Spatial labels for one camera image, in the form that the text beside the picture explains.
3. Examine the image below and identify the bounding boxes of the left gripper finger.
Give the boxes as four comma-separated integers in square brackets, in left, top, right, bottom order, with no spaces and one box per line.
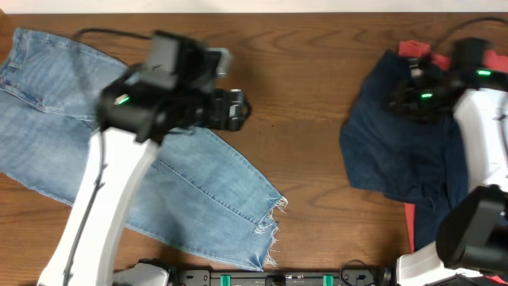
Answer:
[228,89,246,107]
[228,102,252,131]

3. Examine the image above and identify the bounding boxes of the dark navy shorts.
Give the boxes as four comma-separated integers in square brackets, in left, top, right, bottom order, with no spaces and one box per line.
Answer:
[340,51,469,249]

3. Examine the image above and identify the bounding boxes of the light blue jeans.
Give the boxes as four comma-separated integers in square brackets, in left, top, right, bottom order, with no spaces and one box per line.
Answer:
[1,28,287,271]

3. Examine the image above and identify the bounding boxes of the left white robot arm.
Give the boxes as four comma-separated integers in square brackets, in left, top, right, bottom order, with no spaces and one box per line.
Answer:
[38,31,252,285]

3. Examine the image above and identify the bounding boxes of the red t-shirt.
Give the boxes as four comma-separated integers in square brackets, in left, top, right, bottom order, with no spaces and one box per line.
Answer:
[398,39,508,285]

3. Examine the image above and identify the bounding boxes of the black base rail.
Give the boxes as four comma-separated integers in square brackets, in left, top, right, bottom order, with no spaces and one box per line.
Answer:
[113,257,398,286]

